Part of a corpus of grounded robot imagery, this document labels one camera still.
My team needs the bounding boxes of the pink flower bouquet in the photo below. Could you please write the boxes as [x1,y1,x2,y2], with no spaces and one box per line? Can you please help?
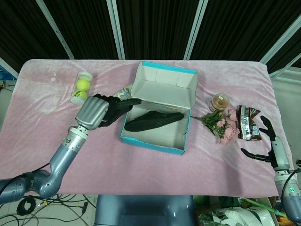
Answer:
[190,109,238,145]

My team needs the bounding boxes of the green plastic stick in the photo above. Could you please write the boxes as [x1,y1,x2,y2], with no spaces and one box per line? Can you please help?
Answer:
[244,197,289,218]

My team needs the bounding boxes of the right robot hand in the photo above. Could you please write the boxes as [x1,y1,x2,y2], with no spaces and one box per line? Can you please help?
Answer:
[241,115,292,170]

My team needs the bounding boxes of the white frame post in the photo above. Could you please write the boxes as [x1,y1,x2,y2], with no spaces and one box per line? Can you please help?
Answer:
[260,14,301,65]
[183,0,209,60]
[35,0,75,60]
[105,0,126,60]

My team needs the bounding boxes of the black curtain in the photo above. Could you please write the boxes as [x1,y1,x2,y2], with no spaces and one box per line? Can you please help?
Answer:
[0,0,301,73]

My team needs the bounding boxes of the yellow tennis ball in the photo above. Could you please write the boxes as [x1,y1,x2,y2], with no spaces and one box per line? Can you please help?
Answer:
[72,90,89,100]
[76,79,91,92]

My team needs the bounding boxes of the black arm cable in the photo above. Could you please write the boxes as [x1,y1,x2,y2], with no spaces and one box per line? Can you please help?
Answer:
[281,168,301,226]

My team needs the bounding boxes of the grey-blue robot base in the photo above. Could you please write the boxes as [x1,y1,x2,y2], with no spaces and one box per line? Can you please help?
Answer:
[94,194,197,226]

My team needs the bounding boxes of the clear tennis ball tube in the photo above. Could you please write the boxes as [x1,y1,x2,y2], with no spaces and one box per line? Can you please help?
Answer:
[70,72,94,106]

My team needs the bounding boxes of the green white plastic bag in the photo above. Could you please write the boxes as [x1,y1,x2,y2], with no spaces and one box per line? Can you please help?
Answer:
[198,207,279,226]

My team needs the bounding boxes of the clear jar orange contents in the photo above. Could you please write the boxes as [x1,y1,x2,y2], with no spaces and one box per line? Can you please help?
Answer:
[208,93,230,113]

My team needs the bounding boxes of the pink plush table cloth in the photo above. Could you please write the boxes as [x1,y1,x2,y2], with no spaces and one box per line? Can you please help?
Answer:
[0,58,294,198]

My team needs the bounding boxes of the brown foil snack bag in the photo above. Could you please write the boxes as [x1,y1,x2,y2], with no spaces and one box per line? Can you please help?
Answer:
[237,105,262,141]

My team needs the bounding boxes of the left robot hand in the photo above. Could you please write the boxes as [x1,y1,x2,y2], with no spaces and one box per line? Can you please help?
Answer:
[74,93,133,130]

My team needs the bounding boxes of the blue shoe box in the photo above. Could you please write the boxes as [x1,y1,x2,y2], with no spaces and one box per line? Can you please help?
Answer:
[120,61,199,157]

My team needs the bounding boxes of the black coiled cable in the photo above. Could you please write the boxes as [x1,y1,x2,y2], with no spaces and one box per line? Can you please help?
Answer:
[17,196,36,216]

